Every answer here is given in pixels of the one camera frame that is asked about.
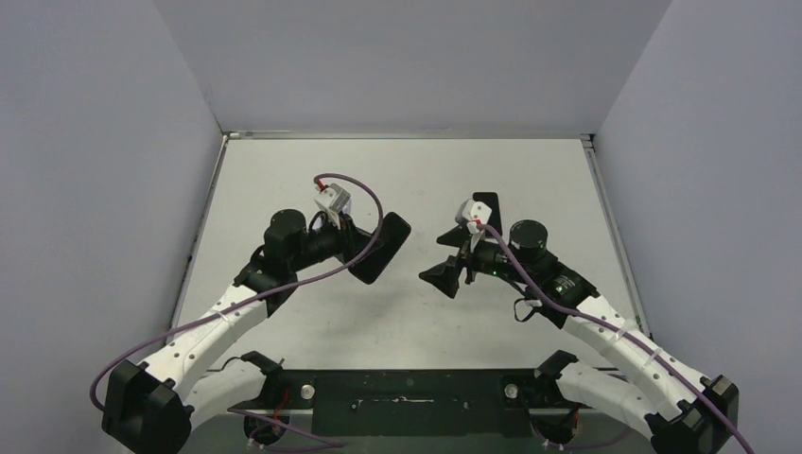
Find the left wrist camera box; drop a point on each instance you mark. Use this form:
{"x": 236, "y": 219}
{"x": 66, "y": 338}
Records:
{"x": 335, "y": 202}

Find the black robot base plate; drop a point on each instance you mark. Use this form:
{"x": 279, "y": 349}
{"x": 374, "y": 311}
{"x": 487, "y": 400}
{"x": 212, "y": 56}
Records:
{"x": 413, "y": 403}

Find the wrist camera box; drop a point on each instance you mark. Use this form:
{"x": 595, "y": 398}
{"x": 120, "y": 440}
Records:
{"x": 473, "y": 212}
{"x": 335, "y": 202}

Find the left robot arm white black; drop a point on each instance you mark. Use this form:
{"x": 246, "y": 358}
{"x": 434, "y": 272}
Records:
{"x": 154, "y": 405}

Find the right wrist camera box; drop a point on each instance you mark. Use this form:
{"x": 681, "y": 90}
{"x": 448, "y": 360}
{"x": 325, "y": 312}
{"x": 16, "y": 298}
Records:
{"x": 473, "y": 212}

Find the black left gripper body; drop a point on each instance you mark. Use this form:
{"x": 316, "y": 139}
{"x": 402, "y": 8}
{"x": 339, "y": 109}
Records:
{"x": 331, "y": 240}

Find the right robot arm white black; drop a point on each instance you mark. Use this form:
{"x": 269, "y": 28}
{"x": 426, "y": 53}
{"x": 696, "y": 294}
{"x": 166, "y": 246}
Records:
{"x": 675, "y": 407}

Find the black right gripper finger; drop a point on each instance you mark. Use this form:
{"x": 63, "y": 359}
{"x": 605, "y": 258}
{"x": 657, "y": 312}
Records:
{"x": 445, "y": 276}
{"x": 460, "y": 236}

